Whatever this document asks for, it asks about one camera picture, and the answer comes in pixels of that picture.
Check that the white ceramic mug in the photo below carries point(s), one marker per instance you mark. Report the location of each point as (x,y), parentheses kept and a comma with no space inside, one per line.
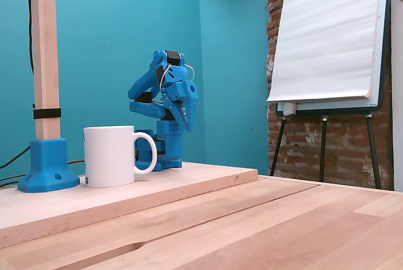
(108,156)

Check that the light wooden base board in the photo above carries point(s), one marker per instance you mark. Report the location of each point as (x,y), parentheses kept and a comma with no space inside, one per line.
(204,178)

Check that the white flipchart paper pad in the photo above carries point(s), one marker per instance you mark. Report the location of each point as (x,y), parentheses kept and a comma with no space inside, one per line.
(324,31)

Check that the flipchart easel with legs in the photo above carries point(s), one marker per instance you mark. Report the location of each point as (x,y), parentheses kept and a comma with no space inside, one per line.
(381,46)

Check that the blue printed post base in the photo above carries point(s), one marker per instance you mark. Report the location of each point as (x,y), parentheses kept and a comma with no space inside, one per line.
(47,169)

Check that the wooden camera post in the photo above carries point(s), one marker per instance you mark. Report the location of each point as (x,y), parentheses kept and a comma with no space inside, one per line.
(45,46)

